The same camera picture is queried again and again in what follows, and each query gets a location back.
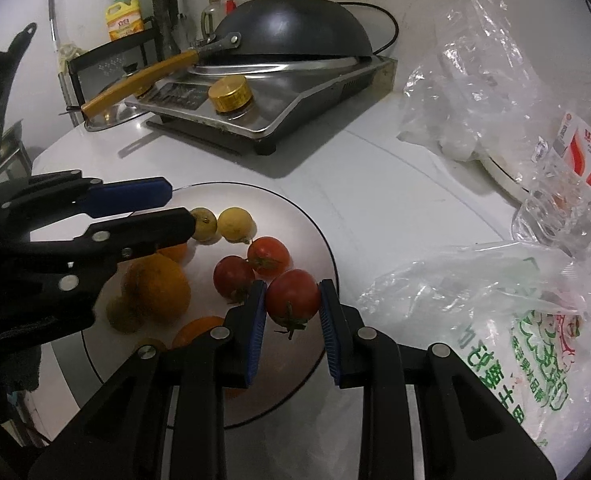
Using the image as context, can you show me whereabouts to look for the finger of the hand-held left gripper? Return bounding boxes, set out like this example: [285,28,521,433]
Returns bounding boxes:
[0,170,174,221]
[0,206,196,293]

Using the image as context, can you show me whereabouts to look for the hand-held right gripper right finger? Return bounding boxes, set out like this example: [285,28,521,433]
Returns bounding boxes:
[318,280,556,480]

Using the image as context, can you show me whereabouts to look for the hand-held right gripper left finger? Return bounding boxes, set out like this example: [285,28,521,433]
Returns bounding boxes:
[28,280,269,480]

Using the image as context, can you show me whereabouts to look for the orange mandarin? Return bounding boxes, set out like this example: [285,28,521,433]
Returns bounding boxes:
[172,316,226,352]
[120,254,192,322]
[156,242,190,263]

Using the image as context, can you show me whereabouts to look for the red tomato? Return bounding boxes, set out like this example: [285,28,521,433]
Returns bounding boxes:
[213,255,256,303]
[266,268,322,341]
[247,236,292,278]

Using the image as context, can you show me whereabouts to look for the small yellow-green lemon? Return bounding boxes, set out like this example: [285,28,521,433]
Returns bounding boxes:
[190,207,219,243]
[217,206,256,245]
[106,295,144,333]
[134,338,167,356]

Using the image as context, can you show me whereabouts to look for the white plate with dark rim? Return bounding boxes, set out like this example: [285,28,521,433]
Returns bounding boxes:
[30,181,340,430]

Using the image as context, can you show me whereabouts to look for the printed plastic bag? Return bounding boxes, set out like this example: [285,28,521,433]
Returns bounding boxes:
[355,242,591,461]

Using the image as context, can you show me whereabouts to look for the person's left forearm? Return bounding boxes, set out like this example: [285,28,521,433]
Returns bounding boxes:
[0,342,44,396]

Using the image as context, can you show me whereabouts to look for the steel pot lid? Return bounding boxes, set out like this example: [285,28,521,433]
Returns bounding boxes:
[84,97,149,133]

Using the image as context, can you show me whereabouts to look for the gold cooker knob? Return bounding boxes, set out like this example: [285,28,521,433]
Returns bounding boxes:
[208,77,252,113]

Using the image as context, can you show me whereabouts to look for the black metal rack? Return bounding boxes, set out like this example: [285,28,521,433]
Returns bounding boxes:
[66,15,164,126]

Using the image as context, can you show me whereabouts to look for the pale yellow rubber gloves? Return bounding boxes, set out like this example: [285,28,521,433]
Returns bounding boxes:
[56,44,84,73]

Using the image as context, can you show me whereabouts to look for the yellow detergent bottle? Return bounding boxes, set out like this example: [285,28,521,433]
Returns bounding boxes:
[106,0,144,43]

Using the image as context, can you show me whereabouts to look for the steel induction cooker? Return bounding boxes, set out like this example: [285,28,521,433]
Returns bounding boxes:
[126,55,395,156]

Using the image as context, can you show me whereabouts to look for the cooking oil bottle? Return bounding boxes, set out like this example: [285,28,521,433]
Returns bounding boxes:
[200,0,224,41]

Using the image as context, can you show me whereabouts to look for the white dish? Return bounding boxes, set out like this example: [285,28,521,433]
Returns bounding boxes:
[477,147,533,203]

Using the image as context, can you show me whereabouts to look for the clear water bottle red label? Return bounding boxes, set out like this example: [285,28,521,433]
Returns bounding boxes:
[511,57,591,261]

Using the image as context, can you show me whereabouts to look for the clear plastic bag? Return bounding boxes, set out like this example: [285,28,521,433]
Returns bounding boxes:
[397,0,576,161]

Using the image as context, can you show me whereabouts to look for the black wok with wooden handle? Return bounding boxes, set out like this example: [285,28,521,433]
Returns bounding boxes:
[80,0,373,118]

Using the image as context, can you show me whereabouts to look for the black cooker power cord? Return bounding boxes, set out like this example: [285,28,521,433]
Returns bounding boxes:
[238,0,399,56]

